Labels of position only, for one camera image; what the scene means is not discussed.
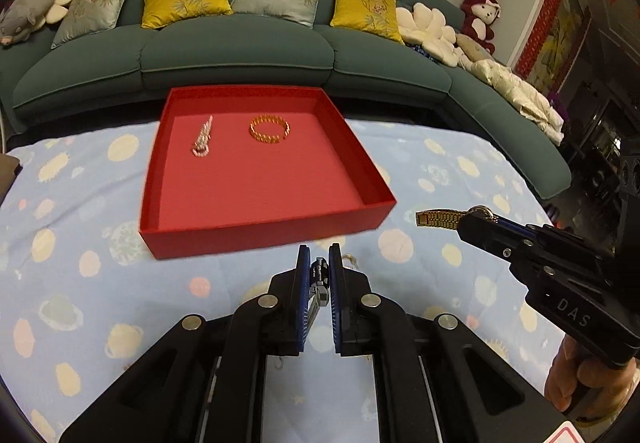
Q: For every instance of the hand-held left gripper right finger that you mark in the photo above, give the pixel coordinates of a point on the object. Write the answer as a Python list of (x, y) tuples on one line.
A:
[(336, 303)]

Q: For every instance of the purple cloth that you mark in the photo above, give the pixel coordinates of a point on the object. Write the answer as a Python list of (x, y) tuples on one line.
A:
[(556, 103)]

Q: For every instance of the red shallow box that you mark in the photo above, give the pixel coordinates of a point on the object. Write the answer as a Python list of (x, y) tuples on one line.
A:
[(260, 183)]

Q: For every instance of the person's right hand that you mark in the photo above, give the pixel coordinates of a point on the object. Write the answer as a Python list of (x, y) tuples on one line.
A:
[(595, 388)]

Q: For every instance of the gold metal watch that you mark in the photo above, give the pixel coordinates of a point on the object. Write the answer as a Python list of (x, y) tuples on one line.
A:
[(440, 219)]

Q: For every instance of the silver metal watch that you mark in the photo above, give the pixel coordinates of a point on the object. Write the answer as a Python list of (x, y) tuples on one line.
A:
[(319, 284)]

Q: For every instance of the cream padded quilt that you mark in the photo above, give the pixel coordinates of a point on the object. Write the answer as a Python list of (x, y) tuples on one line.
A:
[(520, 95)]

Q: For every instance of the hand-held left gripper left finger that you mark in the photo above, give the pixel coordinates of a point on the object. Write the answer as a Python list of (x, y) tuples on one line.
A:
[(303, 303)]

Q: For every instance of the dark green sofa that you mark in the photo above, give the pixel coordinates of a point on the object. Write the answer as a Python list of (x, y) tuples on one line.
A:
[(235, 58)]

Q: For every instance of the red bordered wall scroll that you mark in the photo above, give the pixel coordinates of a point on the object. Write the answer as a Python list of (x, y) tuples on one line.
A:
[(545, 18)]

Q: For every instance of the white flower plush cushion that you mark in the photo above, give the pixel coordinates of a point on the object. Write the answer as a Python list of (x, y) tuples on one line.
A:
[(430, 30)]

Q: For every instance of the dark red plush bear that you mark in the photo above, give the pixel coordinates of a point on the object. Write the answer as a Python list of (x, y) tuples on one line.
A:
[(479, 15)]

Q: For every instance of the dark cabinet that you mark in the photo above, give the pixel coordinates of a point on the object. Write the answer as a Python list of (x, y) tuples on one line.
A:
[(595, 143)]

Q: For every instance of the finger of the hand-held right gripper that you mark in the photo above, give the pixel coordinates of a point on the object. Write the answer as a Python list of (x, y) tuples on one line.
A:
[(492, 239), (525, 228)]

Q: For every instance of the grey plush animal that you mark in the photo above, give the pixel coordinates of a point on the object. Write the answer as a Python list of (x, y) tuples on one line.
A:
[(30, 10)]

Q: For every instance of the beige round cushion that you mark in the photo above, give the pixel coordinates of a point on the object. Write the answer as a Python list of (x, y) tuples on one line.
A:
[(472, 48)]

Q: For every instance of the blue planet print cloth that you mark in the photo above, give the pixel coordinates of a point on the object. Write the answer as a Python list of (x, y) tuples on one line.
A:
[(100, 233)]

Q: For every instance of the red and white card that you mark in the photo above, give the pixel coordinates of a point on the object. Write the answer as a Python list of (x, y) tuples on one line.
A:
[(567, 435)]

